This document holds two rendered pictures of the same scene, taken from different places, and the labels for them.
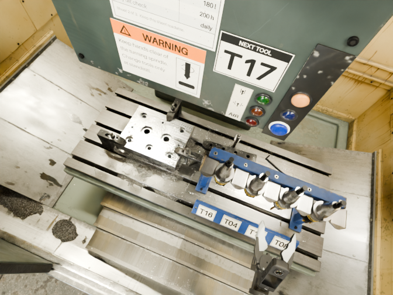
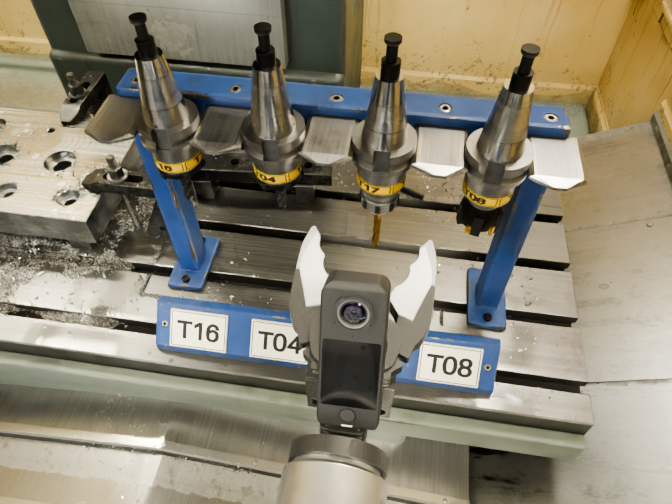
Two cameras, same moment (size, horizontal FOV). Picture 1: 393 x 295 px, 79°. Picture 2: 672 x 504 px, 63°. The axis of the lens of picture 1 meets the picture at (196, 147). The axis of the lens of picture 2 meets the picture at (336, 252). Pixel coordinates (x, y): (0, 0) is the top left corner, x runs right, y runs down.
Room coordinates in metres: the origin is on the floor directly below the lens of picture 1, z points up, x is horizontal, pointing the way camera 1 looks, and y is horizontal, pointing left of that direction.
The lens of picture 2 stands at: (-0.16, -0.25, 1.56)
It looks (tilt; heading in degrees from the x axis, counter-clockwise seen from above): 51 degrees down; 357
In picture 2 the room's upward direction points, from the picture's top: straight up
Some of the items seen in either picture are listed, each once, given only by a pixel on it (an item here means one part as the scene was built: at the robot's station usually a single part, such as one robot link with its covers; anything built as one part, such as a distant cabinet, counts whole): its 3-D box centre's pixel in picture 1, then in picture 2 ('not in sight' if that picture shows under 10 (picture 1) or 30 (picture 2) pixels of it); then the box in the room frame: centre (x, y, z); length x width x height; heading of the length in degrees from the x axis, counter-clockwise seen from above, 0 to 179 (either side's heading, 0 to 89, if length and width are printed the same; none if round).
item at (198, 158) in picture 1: (188, 156); (129, 194); (0.45, 0.03, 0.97); 0.13 x 0.03 x 0.15; 78
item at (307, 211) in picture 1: (304, 205); (440, 152); (0.25, -0.38, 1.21); 0.07 x 0.05 x 0.01; 168
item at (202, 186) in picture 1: (207, 171); (173, 195); (0.37, -0.06, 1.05); 0.10 x 0.05 x 0.30; 168
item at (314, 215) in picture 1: (320, 211); (497, 157); (0.24, -0.43, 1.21); 0.06 x 0.06 x 0.03
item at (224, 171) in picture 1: (227, 168); (157, 85); (0.30, -0.11, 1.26); 0.04 x 0.04 x 0.07
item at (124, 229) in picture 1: (178, 250); (161, 503); (0.08, 0.00, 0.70); 0.90 x 0.30 x 0.16; 78
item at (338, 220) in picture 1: (337, 218); (555, 163); (0.22, -0.48, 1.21); 0.07 x 0.05 x 0.01; 168
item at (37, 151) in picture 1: (66, 119); not in sight; (0.64, 0.76, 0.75); 0.89 x 0.67 x 0.26; 168
